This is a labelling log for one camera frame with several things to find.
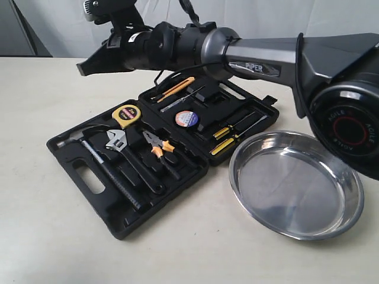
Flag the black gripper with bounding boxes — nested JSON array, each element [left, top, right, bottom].
[[76, 22, 157, 76]]

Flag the adjustable wrench black handle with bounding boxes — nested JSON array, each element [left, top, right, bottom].
[[105, 129, 165, 195]]

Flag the black plastic tool case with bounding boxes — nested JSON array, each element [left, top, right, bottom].
[[46, 75, 279, 240]]

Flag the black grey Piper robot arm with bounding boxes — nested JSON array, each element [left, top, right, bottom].
[[77, 22, 378, 179]]

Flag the white wrinkled backdrop curtain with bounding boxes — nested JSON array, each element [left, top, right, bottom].
[[15, 0, 378, 58]]

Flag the yellow tape measure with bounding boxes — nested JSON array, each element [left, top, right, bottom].
[[111, 104, 142, 129]]

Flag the steel claw hammer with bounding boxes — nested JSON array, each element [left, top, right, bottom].
[[56, 124, 146, 212]]

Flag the yellow utility knife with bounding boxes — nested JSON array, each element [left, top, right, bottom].
[[150, 76, 195, 103]]

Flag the electrical tape roll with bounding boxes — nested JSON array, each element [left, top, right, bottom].
[[175, 110, 200, 128]]

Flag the yellow black screwdriver upper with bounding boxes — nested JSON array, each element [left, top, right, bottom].
[[213, 111, 256, 140]]

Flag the round stainless steel tray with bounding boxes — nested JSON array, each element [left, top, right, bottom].
[[229, 130, 365, 241]]

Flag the wrist camera mount plate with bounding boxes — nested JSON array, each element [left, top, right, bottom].
[[83, 0, 143, 25]]

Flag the black flat ribbon cable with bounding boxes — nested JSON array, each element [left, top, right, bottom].
[[177, 0, 208, 33]]

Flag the orange handled pliers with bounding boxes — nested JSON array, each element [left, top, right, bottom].
[[142, 130, 181, 180]]

